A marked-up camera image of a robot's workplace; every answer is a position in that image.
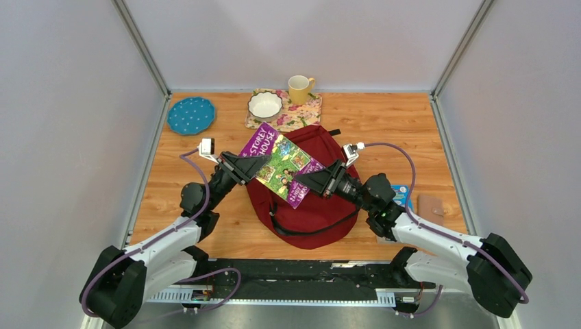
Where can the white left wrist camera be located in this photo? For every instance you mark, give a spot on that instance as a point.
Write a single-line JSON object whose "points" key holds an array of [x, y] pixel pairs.
{"points": [[206, 150]]}

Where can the floral serving tray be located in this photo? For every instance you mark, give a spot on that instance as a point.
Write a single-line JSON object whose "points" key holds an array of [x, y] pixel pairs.
{"points": [[292, 117]]}

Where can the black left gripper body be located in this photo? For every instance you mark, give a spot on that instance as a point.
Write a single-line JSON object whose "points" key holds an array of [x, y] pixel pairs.
{"points": [[222, 184]]}

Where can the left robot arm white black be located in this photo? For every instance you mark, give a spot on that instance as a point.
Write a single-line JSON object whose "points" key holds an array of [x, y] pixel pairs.
{"points": [[122, 280]]}

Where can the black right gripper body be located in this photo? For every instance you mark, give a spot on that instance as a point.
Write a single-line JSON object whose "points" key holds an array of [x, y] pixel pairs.
{"points": [[348, 188]]}

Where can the red backpack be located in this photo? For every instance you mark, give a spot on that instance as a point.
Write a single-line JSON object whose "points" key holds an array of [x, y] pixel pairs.
{"points": [[316, 222]]}

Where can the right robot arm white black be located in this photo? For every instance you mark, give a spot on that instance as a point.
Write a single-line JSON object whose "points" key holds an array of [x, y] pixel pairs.
{"points": [[486, 268]]}

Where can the brown leather wallet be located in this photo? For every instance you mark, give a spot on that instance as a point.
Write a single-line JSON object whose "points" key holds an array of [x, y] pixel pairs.
{"points": [[431, 209]]}

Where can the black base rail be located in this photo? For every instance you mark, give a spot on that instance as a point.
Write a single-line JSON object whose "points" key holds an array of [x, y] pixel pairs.
{"points": [[298, 283]]}

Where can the white scalloped bowl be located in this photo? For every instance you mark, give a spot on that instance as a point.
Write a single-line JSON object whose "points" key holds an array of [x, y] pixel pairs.
{"points": [[265, 105]]}

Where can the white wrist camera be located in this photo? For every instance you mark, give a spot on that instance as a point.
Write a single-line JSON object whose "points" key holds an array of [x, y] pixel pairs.
{"points": [[351, 152], [206, 150]]}

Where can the yellow mug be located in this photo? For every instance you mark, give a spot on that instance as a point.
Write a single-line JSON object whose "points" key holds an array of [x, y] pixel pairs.
{"points": [[299, 87]]}

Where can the blue comic book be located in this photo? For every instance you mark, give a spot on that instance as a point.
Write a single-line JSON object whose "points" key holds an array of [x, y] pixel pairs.
{"points": [[401, 193]]}

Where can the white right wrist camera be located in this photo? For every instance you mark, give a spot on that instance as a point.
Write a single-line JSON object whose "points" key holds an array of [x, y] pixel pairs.
{"points": [[351, 152]]}

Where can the blue polka dot plate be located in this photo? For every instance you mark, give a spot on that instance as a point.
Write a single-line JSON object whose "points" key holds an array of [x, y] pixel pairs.
{"points": [[191, 116]]}

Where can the purple treehouse book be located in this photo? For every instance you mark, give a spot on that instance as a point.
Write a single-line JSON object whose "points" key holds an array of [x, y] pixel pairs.
{"points": [[286, 161]]}

